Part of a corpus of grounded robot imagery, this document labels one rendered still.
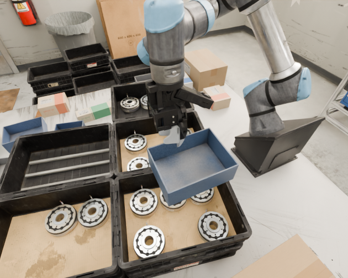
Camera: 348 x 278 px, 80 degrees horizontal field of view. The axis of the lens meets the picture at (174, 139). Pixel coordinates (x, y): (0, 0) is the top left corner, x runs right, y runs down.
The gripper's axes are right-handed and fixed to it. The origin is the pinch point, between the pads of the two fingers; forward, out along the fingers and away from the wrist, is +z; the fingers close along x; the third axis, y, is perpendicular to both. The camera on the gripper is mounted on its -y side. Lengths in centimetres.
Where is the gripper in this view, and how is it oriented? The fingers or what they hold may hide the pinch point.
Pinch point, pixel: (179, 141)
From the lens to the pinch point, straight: 61.2
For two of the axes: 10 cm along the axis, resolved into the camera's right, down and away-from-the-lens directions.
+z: 0.5, 7.5, 6.6
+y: -9.3, 2.8, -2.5
